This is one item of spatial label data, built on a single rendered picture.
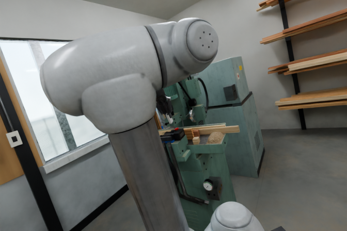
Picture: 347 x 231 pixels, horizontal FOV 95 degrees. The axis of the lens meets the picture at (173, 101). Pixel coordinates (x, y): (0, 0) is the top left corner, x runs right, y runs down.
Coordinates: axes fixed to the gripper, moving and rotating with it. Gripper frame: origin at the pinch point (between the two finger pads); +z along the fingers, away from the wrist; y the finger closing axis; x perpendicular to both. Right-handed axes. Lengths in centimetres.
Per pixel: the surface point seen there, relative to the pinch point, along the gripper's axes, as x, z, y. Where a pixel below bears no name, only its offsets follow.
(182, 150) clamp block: 7.3, 19.7, -3.8
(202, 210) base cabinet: 14, 69, -3
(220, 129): -14.9, 22.7, -24.0
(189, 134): -8.3, 20.3, -3.5
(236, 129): -14.8, 23.1, -33.8
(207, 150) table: 1.9, 25.5, -17.3
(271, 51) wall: -237, 37, -75
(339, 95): -165, 95, -132
